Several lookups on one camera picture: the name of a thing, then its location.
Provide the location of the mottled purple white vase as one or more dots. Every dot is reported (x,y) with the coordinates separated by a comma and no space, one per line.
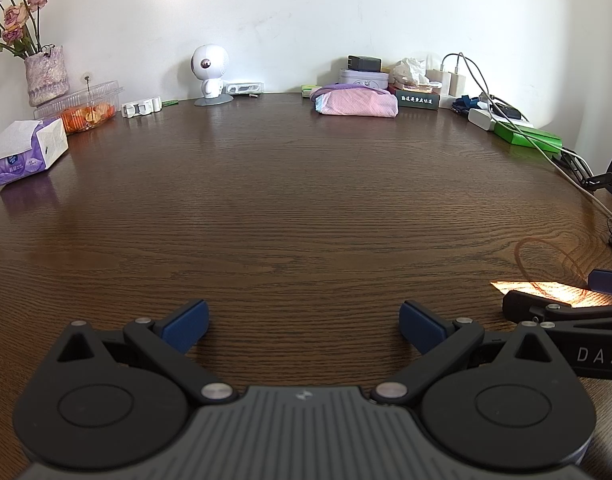
(47,77)

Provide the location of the white clip holder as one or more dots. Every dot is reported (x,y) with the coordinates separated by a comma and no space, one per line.
(141,107)

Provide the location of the black power adapter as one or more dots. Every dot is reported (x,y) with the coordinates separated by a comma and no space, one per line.
(506,111)

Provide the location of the pink blue mesh garment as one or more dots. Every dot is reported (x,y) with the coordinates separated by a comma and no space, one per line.
(358,103)

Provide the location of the dark green tissue box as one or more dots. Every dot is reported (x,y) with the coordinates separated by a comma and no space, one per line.
(418,101)

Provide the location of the black charger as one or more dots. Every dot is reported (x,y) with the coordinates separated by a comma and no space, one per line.
(364,63)

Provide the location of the green white small box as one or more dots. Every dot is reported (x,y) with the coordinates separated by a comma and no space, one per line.
(311,91)

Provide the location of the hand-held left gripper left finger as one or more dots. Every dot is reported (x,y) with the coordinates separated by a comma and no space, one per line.
(186,325)

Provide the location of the crumpled white tissue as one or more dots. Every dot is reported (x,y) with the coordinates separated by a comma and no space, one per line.
(407,71)

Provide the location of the white power strip with chargers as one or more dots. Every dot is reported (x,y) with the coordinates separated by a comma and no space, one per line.
(478,76)

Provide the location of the purple white tissue pack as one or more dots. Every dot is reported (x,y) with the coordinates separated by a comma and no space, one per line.
(33,157)

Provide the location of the white rectangular case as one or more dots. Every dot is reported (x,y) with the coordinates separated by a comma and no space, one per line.
(244,87)

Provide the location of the white robot figure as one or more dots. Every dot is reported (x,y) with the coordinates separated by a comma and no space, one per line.
(206,63)

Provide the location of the clear plastic snack container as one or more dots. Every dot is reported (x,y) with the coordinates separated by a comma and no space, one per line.
(86,112)

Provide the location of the white power bank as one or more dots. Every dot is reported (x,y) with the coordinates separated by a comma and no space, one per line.
(481,118)

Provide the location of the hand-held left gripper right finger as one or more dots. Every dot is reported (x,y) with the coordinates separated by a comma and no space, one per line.
(421,327)

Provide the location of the white charger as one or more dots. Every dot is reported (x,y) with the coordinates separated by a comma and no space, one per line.
(437,81)
(456,85)

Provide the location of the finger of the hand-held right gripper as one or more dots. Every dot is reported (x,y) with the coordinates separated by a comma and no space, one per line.
(611,281)
(523,302)

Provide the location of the grey tin box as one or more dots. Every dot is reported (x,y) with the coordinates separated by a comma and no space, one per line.
(363,78)

